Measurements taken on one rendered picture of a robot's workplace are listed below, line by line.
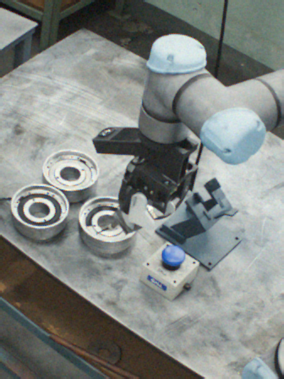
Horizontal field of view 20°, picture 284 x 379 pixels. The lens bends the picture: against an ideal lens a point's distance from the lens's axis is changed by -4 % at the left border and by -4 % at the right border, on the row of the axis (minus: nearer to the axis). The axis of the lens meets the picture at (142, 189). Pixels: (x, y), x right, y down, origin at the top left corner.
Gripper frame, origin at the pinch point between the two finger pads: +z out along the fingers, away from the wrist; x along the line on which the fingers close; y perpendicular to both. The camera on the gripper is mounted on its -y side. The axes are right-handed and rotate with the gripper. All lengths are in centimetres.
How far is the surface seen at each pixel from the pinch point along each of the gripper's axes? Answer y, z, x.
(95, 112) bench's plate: -30.4, 12.9, 25.7
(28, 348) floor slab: -35, 93, 11
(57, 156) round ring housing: -24.6, 9.9, 8.3
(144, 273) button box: 4.5, 10.3, -0.8
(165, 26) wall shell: -104, 89, 159
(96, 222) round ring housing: -8.6, 10.1, 1.7
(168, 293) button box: 9.7, 11.4, -0.6
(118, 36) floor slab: -115, 92, 142
